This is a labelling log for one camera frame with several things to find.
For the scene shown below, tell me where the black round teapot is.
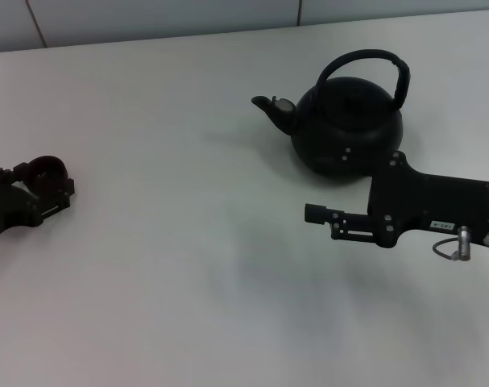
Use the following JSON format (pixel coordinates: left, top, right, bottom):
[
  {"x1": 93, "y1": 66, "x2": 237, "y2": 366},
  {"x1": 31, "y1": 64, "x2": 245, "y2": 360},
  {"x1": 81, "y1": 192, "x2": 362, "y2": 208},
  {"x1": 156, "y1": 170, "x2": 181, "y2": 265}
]
[{"x1": 251, "y1": 48, "x2": 412, "y2": 185}]

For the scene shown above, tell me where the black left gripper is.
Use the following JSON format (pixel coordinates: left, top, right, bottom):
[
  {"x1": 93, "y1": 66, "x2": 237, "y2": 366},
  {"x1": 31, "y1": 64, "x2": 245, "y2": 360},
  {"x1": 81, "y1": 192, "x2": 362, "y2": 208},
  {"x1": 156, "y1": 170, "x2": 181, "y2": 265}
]
[{"x1": 0, "y1": 160, "x2": 77, "y2": 243}]

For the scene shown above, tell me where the dark brown teacup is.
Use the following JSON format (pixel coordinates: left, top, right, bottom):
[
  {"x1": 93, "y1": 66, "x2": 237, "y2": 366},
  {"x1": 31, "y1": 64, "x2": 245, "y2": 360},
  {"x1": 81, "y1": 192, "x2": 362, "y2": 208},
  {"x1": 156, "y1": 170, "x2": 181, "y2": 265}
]
[{"x1": 26, "y1": 155, "x2": 70, "y2": 195}]

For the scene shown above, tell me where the right gripper cable with connector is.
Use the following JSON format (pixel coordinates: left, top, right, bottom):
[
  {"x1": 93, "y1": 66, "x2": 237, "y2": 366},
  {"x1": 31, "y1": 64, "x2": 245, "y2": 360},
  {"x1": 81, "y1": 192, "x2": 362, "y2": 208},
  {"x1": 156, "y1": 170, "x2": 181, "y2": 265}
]
[{"x1": 432, "y1": 225, "x2": 473, "y2": 263}]

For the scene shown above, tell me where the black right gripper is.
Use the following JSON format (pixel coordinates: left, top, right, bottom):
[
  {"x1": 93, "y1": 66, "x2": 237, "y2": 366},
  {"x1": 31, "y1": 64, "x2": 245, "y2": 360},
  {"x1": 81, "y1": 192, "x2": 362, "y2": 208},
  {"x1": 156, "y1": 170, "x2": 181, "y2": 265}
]
[{"x1": 304, "y1": 145, "x2": 489, "y2": 248}]

